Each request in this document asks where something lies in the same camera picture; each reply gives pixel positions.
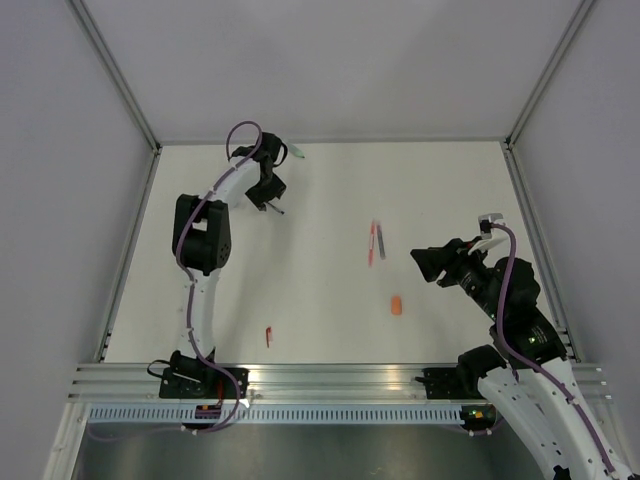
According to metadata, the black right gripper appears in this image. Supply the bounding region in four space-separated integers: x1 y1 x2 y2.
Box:
410 235 504 322

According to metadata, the blue gel pen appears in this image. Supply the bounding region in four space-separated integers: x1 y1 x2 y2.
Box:
267 202 285 215

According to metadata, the purple grey marker pen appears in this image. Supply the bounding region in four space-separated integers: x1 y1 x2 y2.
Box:
376 223 387 260

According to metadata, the orange highlighter cap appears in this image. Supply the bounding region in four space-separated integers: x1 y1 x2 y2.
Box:
390 295 403 316

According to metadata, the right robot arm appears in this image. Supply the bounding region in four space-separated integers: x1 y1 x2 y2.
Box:
410 237 639 479

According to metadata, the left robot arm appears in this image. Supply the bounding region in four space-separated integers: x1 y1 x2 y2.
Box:
147 131 289 400

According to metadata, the green highlighter pen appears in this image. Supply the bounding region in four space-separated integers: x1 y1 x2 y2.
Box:
287 144 305 159

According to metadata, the red pen cap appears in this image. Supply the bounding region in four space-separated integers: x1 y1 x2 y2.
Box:
265 326 272 348

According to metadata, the white slotted cable duct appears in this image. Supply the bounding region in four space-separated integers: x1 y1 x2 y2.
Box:
89 403 463 425

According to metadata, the left aluminium frame post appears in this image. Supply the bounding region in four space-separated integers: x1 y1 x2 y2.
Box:
66 0 161 154

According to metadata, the aluminium frame post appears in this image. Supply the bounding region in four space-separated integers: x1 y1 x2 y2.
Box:
66 0 161 154
504 0 598 151

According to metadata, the aluminium mounting rail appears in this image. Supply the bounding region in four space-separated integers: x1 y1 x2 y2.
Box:
67 363 614 401

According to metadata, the right aluminium frame post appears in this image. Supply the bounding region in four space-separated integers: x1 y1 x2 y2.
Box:
504 0 598 151

